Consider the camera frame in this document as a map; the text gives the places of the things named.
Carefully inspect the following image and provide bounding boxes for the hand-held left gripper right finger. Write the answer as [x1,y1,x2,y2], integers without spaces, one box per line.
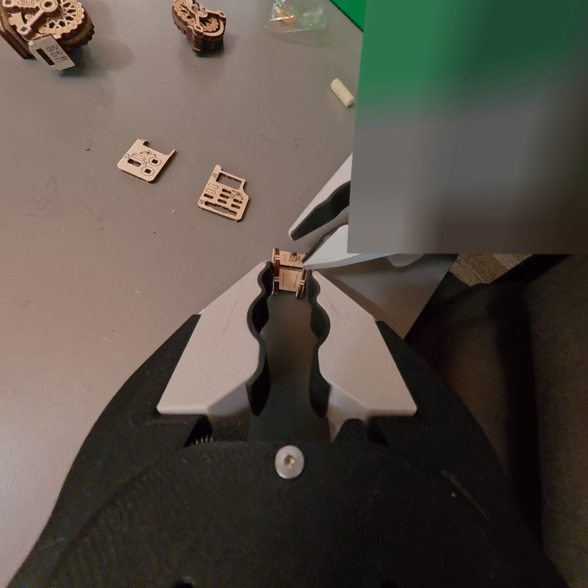
[307,269,419,441]

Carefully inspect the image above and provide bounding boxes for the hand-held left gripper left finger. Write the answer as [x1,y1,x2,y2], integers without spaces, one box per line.
[156,260,274,421]

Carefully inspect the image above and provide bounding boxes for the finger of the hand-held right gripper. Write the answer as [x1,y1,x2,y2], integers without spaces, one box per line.
[303,224,428,271]
[288,154,353,243]

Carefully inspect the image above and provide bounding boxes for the small wooden box part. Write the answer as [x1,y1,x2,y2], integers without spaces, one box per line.
[271,247,308,299]

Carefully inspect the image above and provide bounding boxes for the grey desk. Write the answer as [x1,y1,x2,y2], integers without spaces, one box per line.
[0,0,460,588]

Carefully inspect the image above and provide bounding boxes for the small white cylinder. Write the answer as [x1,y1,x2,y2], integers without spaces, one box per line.
[330,77,356,108]

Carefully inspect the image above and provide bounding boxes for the flat wooden piece with slots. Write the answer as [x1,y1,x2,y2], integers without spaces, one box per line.
[198,165,251,222]

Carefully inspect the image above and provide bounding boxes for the person's dark clothing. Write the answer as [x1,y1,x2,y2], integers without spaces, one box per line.
[404,254,588,588]

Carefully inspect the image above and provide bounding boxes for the clear plastic bag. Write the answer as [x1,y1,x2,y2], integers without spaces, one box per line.
[267,0,329,32]

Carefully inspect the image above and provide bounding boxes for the green box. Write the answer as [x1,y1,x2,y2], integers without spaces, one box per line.
[331,0,368,33]

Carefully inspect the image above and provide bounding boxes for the small wooden gear model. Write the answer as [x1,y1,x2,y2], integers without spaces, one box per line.
[172,0,228,55]

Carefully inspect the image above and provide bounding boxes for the flat wooden piece round holes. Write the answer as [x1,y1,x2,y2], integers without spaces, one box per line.
[117,139,176,184]

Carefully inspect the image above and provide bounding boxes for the pale wooden slotted plate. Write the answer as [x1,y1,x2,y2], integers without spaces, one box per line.
[28,39,75,71]

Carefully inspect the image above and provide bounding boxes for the large wooden gear model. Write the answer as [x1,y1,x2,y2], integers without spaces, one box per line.
[0,0,95,60]

